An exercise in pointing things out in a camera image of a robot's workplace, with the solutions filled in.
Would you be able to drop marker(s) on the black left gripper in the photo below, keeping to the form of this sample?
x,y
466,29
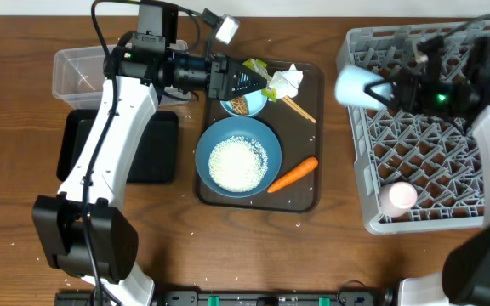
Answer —
x,y
218,79

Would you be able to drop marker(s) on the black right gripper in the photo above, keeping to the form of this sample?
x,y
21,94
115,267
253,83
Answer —
x,y
404,82

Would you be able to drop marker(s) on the light blue small bowl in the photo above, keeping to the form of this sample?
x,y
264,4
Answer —
x,y
249,105

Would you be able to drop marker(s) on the light blue cup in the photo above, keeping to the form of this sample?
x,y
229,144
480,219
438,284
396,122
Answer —
x,y
350,88

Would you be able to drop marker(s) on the dark blue plate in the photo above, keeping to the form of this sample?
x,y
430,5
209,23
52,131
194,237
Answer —
x,y
238,126

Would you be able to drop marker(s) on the white rice pile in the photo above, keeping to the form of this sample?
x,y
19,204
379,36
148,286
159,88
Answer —
x,y
238,164

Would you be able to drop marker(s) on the pink cup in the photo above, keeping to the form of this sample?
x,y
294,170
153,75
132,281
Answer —
x,y
397,198

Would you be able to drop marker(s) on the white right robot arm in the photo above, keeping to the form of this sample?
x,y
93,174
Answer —
x,y
465,277

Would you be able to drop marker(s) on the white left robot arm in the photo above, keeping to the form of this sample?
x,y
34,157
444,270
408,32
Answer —
x,y
82,229

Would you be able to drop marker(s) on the grey dishwasher rack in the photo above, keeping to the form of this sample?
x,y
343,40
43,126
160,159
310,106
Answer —
x,y
441,163

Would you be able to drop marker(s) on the green snack wrapper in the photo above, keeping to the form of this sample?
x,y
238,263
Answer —
x,y
260,67

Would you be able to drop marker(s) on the wooden chopstick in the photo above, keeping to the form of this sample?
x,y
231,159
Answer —
x,y
293,106
311,118

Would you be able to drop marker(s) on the crumpled white napkin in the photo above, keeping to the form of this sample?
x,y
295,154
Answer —
x,y
286,83

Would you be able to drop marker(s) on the brown serving tray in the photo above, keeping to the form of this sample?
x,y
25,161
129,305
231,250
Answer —
x,y
299,139

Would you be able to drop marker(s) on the orange carrot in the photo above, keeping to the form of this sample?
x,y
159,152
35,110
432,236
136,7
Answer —
x,y
304,168

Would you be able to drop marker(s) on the black rectangular tray bin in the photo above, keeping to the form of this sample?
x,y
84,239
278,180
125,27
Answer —
x,y
154,161

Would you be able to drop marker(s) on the clear plastic bin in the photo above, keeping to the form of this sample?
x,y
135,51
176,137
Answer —
x,y
78,77

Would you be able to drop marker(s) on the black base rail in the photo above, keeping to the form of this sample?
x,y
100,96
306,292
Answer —
x,y
348,296

